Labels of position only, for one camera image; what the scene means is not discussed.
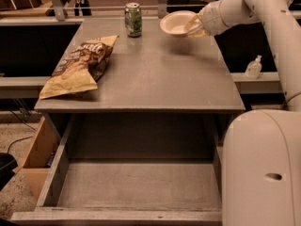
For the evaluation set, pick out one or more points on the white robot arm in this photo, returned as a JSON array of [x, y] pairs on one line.
[[261, 162]]

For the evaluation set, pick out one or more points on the black object at left edge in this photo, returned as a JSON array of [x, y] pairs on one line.
[[7, 164]]

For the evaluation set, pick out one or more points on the brown chip bag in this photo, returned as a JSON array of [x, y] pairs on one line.
[[82, 69]]

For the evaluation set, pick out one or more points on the wooden box on floor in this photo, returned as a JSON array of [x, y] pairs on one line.
[[36, 164]]

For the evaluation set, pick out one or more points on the clear sanitizer bottle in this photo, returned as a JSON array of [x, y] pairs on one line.
[[253, 69]]

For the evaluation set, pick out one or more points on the green soda can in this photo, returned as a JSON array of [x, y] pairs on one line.
[[133, 19]]

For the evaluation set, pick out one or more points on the white paper bowl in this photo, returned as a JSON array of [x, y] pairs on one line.
[[174, 23]]

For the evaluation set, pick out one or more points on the open grey drawer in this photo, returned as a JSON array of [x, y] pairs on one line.
[[132, 169]]

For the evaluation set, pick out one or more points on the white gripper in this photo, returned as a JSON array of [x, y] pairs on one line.
[[212, 18]]

